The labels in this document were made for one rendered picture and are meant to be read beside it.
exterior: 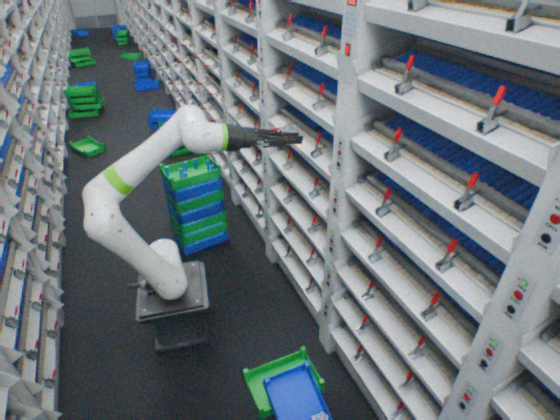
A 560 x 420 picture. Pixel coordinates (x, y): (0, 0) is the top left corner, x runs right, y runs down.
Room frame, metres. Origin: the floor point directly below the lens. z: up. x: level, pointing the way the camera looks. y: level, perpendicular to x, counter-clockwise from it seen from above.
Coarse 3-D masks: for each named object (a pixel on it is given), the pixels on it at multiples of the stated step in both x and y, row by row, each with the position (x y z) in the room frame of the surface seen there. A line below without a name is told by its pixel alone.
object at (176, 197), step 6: (162, 180) 2.01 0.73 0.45; (168, 186) 1.94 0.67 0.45; (204, 186) 1.95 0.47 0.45; (210, 186) 1.97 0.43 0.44; (216, 186) 1.99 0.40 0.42; (222, 186) 2.01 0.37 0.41; (168, 192) 1.94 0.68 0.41; (174, 192) 1.86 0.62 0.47; (186, 192) 1.89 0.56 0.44; (192, 192) 1.91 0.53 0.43; (198, 192) 1.93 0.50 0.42; (204, 192) 1.95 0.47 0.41; (174, 198) 1.86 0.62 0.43; (180, 198) 1.87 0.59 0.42; (186, 198) 1.89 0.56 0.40
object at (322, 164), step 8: (280, 104) 1.80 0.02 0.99; (288, 104) 1.82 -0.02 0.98; (272, 112) 1.78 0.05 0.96; (280, 112) 1.78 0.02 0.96; (272, 120) 1.75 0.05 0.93; (280, 120) 1.73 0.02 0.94; (288, 120) 1.71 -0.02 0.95; (296, 128) 1.62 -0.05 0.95; (296, 144) 1.49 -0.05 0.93; (304, 144) 1.48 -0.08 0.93; (320, 144) 1.45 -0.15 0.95; (304, 152) 1.42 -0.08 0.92; (328, 152) 1.37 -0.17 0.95; (312, 160) 1.36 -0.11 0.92; (320, 160) 1.34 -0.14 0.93; (328, 160) 1.32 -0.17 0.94; (320, 168) 1.30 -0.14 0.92; (328, 168) 1.22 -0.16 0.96; (328, 176) 1.25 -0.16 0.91
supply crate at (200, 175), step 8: (192, 160) 2.13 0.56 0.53; (200, 160) 2.15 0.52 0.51; (160, 168) 2.02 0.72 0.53; (176, 168) 2.07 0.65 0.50; (192, 168) 2.10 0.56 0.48; (200, 168) 2.10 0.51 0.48; (216, 168) 2.01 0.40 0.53; (176, 176) 2.01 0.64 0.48; (192, 176) 1.92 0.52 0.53; (200, 176) 1.94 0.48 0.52; (208, 176) 1.97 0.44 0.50; (216, 176) 2.00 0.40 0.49; (176, 184) 1.87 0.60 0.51; (184, 184) 1.89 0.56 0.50
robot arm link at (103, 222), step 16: (96, 208) 1.04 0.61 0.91; (112, 208) 1.06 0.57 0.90; (96, 224) 0.99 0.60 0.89; (112, 224) 1.01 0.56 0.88; (128, 224) 1.07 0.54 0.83; (96, 240) 0.99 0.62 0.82; (112, 240) 1.00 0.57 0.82; (128, 240) 1.03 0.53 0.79; (128, 256) 1.02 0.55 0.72; (144, 256) 1.05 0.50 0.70; (160, 256) 1.12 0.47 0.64; (144, 272) 1.05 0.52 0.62; (160, 272) 1.07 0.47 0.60; (176, 272) 1.12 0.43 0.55; (160, 288) 1.06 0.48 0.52; (176, 288) 1.08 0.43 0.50
